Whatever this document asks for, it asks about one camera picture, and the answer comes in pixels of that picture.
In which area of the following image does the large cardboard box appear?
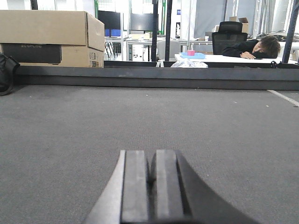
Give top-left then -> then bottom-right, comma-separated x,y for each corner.
0,10 -> 105,68

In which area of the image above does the dark platform edge rail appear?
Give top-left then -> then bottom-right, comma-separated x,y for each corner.
14,61 -> 299,91

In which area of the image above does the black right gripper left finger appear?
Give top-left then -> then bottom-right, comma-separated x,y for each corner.
83,150 -> 150,224

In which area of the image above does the black vertical post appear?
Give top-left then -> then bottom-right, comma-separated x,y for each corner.
165,0 -> 172,61
151,0 -> 158,62

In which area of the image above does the black office chair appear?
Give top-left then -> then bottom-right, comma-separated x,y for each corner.
212,21 -> 248,55

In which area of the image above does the dark blue frame post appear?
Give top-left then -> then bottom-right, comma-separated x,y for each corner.
282,0 -> 299,63

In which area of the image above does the crumpled clear plastic bag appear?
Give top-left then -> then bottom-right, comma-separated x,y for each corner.
171,58 -> 208,68

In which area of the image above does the white table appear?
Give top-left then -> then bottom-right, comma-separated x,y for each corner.
174,53 -> 299,64

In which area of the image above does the small background cardboard box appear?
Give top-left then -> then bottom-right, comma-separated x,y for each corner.
229,16 -> 249,34

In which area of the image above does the black shoulder bag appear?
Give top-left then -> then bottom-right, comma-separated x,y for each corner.
0,53 -> 20,96

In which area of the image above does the black computer monitor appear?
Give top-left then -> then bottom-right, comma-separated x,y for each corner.
98,10 -> 121,30
130,14 -> 154,31

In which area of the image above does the grey chair back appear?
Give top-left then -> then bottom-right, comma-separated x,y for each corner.
157,40 -> 181,61

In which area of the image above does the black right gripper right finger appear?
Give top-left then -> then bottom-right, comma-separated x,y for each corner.
151,150 -> 257,224

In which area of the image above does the sleeping person in black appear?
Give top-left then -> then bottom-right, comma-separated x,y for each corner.
222,35 -> 281,59

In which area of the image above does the pink tape roll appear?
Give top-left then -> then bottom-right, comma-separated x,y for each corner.
187,50 -> 195,56

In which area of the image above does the light blue tray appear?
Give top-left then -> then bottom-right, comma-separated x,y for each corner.
180,52 -> 206,59

